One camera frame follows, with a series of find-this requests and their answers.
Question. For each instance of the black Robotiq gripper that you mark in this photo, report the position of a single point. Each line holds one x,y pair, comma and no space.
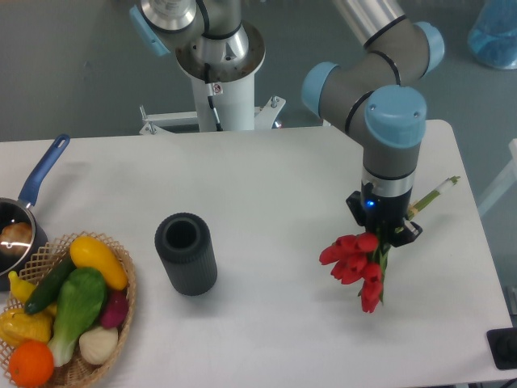
384,215

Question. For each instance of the red tulip bouquet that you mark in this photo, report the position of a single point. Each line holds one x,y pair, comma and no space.
364,256

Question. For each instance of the dark grey ribbed vase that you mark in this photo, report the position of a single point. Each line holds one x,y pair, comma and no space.
184,245

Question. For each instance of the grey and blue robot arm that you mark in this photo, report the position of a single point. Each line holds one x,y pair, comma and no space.
373,103

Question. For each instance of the black device at edge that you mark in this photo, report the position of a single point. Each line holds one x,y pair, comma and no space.
502,344

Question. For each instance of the blue plastic bag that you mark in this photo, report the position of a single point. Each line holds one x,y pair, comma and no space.
492,39

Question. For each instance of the purple red radish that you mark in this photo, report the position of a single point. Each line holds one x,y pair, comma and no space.
115,311

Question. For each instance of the yellow squash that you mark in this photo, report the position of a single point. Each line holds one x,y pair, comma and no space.
88,252

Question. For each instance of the green bok choy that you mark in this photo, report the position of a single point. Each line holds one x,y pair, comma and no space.
78,305

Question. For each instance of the white garlic bulb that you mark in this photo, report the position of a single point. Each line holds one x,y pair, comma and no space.
97,344

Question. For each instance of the woven wicker basket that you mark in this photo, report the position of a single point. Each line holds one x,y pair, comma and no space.
77,372

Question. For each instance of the dark green cucumber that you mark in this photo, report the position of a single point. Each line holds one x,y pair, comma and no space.
47,291

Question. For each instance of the brown bread in pan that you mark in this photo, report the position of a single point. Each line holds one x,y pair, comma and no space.
16,239

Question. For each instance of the yellow banana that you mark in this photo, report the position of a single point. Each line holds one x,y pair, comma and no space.
20,290

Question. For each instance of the orange fruit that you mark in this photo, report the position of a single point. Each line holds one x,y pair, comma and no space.
31,364

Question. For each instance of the yellow corn cob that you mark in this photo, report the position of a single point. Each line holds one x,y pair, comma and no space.
17,327

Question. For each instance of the white frame at right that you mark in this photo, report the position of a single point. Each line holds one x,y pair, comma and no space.
505,179

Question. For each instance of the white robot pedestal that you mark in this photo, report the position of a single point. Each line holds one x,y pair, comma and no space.
222,75

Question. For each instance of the blue handled saucepan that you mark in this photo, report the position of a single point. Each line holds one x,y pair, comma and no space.
20,209

